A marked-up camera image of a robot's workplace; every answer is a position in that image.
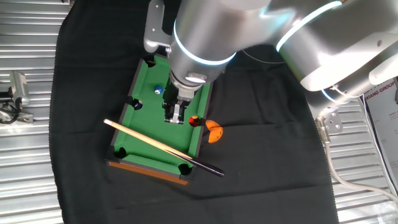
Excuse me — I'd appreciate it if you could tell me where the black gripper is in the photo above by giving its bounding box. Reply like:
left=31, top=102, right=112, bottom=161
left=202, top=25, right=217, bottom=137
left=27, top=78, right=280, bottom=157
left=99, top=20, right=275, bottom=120
left=162, top=88, right=191, bottom=124

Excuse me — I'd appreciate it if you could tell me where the wooden pool cue black handle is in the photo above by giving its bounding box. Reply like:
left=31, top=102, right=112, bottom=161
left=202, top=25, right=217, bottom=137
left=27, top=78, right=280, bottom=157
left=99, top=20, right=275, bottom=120
left=103, top=118, right=225, bottom=178

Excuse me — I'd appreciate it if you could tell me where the mini green pool table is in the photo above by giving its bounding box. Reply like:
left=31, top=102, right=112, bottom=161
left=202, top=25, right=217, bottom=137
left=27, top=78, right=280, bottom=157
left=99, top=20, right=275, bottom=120
left=104, top=52, right=215, bottom=186

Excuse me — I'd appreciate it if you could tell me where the orange half-round plastic piece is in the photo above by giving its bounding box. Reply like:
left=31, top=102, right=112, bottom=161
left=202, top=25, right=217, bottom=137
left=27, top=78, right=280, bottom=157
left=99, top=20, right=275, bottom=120
left=205, top=119, right=224, bottom=144

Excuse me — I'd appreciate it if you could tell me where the black cloth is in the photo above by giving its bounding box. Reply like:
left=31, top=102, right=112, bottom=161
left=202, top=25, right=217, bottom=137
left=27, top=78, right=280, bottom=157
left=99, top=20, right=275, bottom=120
left=49, top=0, right=340, bottom=224

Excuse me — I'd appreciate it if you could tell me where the white printed sign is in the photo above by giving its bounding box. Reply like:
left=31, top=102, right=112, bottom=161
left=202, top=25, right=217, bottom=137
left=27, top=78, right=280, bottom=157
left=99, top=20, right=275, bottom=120
left=363, top=79, right=398, bottom=194

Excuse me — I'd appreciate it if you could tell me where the clear plastic bag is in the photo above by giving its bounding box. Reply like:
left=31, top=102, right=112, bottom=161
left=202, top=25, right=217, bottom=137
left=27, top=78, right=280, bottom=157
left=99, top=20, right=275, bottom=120
left=374, top=202, right=398, bottom=224

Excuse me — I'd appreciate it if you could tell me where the silver camera bracket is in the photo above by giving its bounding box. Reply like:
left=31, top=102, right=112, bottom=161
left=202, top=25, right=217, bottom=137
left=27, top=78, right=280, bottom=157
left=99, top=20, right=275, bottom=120
left=142, top=0, right=174, bottom=54

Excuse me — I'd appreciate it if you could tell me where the thick grey cable with connector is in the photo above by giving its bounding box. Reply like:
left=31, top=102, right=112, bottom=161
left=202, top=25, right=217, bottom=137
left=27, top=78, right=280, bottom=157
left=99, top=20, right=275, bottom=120
left=315, top=117, right=398, bottom=205

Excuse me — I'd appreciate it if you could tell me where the metal camera stand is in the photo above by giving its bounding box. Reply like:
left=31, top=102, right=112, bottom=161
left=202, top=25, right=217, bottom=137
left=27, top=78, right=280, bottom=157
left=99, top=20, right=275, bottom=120
left=0, top=88, right=34, bottom=125

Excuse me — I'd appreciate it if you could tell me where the silver camera on stand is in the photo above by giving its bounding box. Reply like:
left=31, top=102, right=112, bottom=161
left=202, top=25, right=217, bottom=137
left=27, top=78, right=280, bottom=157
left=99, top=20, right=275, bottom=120
left=9, top=70, right=31, bottom=106

